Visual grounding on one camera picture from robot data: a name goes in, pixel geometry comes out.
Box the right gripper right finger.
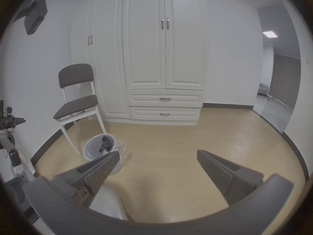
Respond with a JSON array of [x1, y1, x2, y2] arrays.
[[197, 149, 264, 206]]

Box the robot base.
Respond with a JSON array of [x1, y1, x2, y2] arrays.
[[5, 164, 129, 225]]

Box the grey curtain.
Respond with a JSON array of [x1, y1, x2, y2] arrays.
[[269, 54, 302, 111]]

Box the clear plastic bag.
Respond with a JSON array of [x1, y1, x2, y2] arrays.
[[84, 134, 131, 166]]

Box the black plastic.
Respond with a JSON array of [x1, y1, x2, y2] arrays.
[[98, 135, 112, 154]]

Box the white trash bin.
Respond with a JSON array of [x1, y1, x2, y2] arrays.
[[84, 134, 123, 174]]

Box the white wardrobe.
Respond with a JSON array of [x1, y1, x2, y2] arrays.
[[71, 0, 208, 126]]

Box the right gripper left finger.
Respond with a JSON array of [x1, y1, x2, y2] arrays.
[[52, 151, 121, 204]]

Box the white chair dark grey cushions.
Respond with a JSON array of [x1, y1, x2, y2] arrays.
[[53, 63, 107, 156]]

